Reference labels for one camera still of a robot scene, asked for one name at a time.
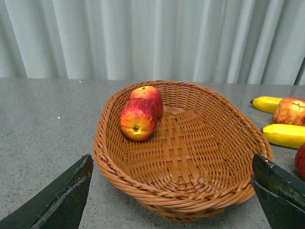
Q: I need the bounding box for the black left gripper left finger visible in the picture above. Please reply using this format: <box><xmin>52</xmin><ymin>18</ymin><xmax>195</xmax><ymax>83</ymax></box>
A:
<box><xmin>0</xmin><ymin>154</ymin><xmax>93</xmax><ymax>229</ymax></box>

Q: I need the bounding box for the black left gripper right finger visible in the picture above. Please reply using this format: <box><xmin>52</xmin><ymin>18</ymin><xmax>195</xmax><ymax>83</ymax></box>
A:
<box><xmin>251</xmin><ymin>154</ymin><xmax>305</xmax><ymax>229</ymax></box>

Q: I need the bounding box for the dark red apple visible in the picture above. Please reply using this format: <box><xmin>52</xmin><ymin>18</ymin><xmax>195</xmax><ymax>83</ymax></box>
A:
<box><xmin>295</xmin><ymin>144</ymin><xmax>305</xmax><ymax>180</ymax></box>

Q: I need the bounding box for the yellow banana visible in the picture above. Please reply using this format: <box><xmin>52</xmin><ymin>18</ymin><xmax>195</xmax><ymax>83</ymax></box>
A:
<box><xmin>250</xmin><ymin>96</ymin><xmax>282</xmax><ymax>114</ymax></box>
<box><xmin>260</xmin><ymin>124</ymin><xmax>305</xmax><ymax>149</ymax></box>

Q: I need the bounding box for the red yellow apple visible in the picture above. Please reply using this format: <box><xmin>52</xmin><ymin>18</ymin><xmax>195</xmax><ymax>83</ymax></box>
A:
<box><xmin>273</xmin><ymin>97</ymin><xmax>305</xmax><ymax>126</ymax></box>

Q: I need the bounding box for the brown wicker basket left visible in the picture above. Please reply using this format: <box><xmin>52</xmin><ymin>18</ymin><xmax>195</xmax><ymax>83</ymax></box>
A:
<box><xmin>94</xmin><ymin>81</ymin><xmax>274</xmax><ymax>222</ymax></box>

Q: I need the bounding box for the red apple front in basket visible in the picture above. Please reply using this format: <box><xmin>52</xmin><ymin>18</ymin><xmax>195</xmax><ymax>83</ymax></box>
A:
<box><xmin>120</xmin><ymin>98</ymin><xmax>157</xmax><ymax>141</ymax></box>

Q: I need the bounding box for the red apple in basket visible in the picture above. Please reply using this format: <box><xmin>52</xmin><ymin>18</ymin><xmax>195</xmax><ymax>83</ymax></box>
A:
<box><xmin>129</xmin><ymin>86</ymin><xmax>163</xmax><ymax>117</ymax></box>
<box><xmin>120</xmin><ymin>98</ymin><xmax>157</xmax><ymax>141</ymax></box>

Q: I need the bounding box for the red apple rear in basket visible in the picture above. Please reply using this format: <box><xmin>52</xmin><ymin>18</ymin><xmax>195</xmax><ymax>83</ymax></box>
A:
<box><xmin>129</xmin><ymin>86</ymin><xmax>163</xmax><ymax>117</ymax></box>

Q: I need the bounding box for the white pleated curtain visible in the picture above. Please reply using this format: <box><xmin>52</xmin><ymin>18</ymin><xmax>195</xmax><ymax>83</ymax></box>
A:
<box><xmin>0</xmin><ymin>0</ymin><xmax>305</xmax><ymax>85</ymax></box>

